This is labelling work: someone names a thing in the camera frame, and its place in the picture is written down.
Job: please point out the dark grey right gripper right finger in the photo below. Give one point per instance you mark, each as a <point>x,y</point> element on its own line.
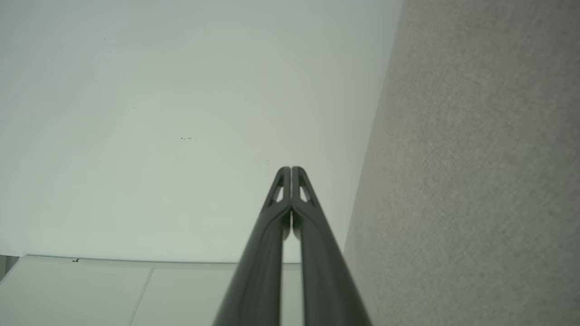
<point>324,280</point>

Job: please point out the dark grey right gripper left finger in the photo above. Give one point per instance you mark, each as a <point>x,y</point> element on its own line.
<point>258,271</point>

